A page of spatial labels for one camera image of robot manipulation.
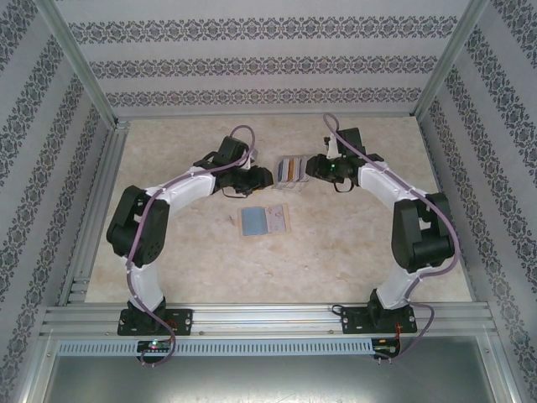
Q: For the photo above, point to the tan leather card holder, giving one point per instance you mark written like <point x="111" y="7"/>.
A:
<point x="251" y="220"/>

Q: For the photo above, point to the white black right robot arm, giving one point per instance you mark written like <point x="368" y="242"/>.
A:
<point x="377" y="180"/>

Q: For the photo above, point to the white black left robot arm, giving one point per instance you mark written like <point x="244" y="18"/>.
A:
<point x="189" y="189"/>

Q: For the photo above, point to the pale lilac card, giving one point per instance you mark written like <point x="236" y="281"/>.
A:
<point x="305" y="169"/>

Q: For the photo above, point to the grey card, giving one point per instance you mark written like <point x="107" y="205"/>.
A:
<point x="280" y="173"/>

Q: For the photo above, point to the orange card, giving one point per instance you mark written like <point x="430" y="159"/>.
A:
<point x="296" y="170"/>

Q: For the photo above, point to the clear acrylic card rack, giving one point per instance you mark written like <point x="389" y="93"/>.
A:
<point x="289" y="188"/>

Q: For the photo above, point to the grey sheet metal panel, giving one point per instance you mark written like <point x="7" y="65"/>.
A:
<point x="268" y="378"/>

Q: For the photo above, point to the aluminium back frame rail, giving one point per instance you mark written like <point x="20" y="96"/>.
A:
<point x="268" y="116"/>

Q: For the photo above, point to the aluminium mounting rail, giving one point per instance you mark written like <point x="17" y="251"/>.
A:
<point x="268" y="321"/>

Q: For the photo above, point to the aluminium side rail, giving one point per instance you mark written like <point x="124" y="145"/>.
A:
<point x="94" y="218"/>

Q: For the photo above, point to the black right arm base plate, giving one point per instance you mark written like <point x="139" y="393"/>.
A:
<point x="352" y="321"/>

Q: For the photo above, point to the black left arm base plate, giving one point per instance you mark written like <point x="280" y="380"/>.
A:
<point x="180" y="321"/>

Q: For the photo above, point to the aluminium frame post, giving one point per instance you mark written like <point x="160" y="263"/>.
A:
<point x="451" y="54"/>
<point x="75" y="54"/>

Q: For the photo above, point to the aluminium frame leg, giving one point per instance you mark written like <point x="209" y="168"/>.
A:
<point x="499" y="369"/>
<point x="40" y="369"/>

